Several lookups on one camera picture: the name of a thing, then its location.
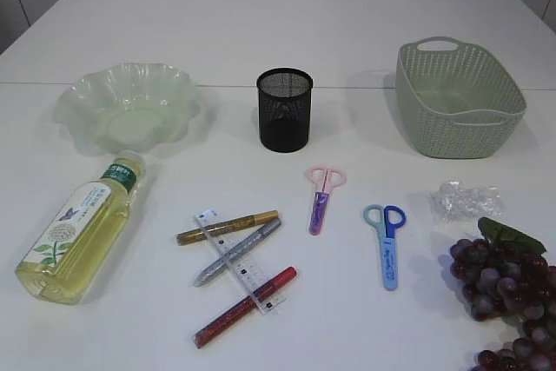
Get clear plastic sheet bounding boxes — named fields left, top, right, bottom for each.
left=427, top=181, right=505, bottom=222

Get yellow tea bottle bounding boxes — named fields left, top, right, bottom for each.
left=15, top=150, right=146, bottom=305

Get purple artificial grape bunch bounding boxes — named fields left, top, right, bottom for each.
left=449, top=216, right=555, bottom=370

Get black mesh pen holder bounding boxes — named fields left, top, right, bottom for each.
left=256, top=68, right=313, bottom=153

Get silver glitter pen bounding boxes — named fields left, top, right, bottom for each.
left=193, top=218, right=281, bottom=287

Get gold glitter pen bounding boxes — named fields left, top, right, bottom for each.
left=175, top=210, right=279, bottom=246

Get clear plastic ruler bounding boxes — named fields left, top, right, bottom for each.
left=193, top=210, right=284, bottom=313

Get green wavy glass plate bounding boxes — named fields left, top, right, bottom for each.
left=53, top=63, right=201, bottom=153

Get red glitter pen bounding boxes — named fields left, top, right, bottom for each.
left=193, top=267, right=297, bottom=349

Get green plastic woven basket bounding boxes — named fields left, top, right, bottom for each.
left=395, top=36, right=526, bottom=159

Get pink purple scissors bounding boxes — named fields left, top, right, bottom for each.
left=308, top=166, right=347, bottom=235

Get blue scissors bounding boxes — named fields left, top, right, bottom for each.
left=363, top=204, right=407, bottom=291

